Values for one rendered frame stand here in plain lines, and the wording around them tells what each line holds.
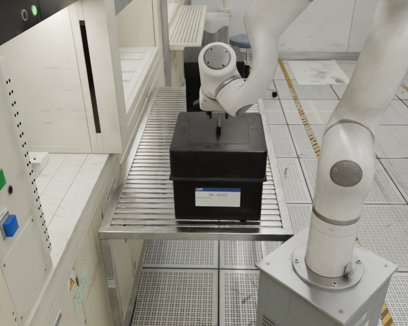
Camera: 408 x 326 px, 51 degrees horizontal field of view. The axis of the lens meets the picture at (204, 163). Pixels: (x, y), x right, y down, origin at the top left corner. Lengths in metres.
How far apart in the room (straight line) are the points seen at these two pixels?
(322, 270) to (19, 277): 0.73
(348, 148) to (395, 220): 1.92
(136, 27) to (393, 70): 2.15
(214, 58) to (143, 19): 1.93
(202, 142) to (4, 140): 0.61
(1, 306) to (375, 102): 0.83
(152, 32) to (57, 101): 1.46
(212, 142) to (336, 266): 0.49
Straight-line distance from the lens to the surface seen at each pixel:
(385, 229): 2.73
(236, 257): 2.36
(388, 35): 0.93
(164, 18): 2.99
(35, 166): 1.49
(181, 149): 1.24
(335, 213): 1.07
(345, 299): 1.18
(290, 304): 1.22
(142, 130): 1.95
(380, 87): 0.94
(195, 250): 2.40
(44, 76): 1.50
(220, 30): 5.04
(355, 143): 0.95
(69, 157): 1.57
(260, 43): 0.92
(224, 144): 1.26
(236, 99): 0.95
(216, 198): 1.32
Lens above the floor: 1.60
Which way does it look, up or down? 30 degrees down
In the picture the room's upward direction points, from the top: 1 degrees counter-clockwise
